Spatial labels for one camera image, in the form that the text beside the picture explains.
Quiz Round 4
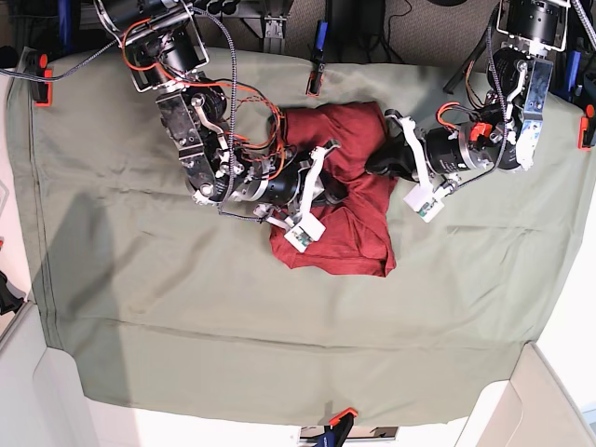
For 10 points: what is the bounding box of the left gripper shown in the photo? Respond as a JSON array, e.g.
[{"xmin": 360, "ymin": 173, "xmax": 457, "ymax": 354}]
[{"xmin": 365, "ymin": 110, "xmax": 458, "ymax": 198}]

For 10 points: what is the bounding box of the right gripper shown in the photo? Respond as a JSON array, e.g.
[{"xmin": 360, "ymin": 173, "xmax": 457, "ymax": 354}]
[{"xmin": 278, "ymin": 139, "xmax": 347, "ymax": 228}]

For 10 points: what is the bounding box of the red T-shirt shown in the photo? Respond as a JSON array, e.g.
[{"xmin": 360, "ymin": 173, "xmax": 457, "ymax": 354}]
[{"xmin": 269, "ymin": 102, "xmax": 397, "ymax": 278}]

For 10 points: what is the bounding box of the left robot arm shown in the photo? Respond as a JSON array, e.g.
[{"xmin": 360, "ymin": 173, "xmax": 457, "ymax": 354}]
[{"xmin": 364, "ymin": 1, "xmax": 572, "ymax": 195}]

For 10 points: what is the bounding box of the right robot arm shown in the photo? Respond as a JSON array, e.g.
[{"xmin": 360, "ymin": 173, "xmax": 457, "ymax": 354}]
[{"xmin": 94, "ymin": 1, "xmax": 347, "ymax": 221}]

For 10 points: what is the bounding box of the orange black rear clamp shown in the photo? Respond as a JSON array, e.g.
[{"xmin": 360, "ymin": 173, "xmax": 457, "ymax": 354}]
[{"xmin": 305, "ymin": 20, "xmax": 328, "ymax": 97}]

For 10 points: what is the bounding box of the orange black clamp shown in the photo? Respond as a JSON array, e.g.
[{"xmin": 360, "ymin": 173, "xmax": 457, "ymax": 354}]
[
  {"xmin": 305, "ymin": 20, "xmax": 328, "ymax": 97},
  {"xmin": 315, "ymin": 407, "xmax": 359, "ymax": 447}
]

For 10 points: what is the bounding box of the black power adapter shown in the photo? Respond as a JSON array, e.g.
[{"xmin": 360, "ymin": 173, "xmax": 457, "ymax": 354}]
[{"xmin": 326, "ymin": 0, "xmax": 386, "ymax": 42}]

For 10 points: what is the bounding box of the orange right table clamp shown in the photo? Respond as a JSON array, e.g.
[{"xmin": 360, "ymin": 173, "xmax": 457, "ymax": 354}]
[{"xmin": 577, "ymin": 104, "xmax": 596, "ymax": 151}]

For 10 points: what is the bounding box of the orange table clamp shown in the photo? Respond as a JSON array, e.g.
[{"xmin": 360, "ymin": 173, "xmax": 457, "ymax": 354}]
[
  {"xmin": 31, "ymin": 53, "xmax": 53, "ymax": 107},
  {"xmin": 577, "ymin": 104, "xmax": 596, "ymax": 151}
]

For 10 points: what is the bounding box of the green table cloth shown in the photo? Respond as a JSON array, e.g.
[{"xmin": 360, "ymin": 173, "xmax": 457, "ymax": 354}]
[{"xmin": 7, "ymin": 52, "xmax": 595, "ymax": 426}]

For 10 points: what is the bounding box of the orange black front clamp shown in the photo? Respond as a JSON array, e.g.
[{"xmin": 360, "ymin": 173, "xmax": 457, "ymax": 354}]
[{"xmin": 315, "ymin": 407, "xmax": 359, "ymax": 447}]

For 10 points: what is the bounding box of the orange left table clamp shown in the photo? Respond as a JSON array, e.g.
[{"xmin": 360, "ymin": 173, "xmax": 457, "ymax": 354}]
[{"xmin": 31, "ymin": 53, "xmax": 53, "ymax": 107}]

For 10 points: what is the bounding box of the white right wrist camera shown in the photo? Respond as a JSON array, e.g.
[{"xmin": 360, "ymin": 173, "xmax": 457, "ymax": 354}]
[{"xmin": 284, "ymin": 213, "xmax": 326, "ymax": 253}]

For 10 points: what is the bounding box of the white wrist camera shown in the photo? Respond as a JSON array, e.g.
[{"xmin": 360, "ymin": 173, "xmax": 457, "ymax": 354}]
[
  {"xmin": 403, "ymin": 184, "xmax": 444, "ymax": 224},
  {"xmin": 284, "ymin": 213, "xmax": 326, "ymax": 253}
]

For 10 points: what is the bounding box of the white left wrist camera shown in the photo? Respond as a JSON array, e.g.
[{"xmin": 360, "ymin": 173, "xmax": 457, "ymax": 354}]
[{"xmin": 403, "ymin": 184, "xmax": 444, "ymax": 224}]

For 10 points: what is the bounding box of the aluminium frame post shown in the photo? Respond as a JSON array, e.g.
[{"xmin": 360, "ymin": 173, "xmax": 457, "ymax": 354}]
[{"xmin": 262, "ymin": 0, "xmax": 293, "ymax": 55}]

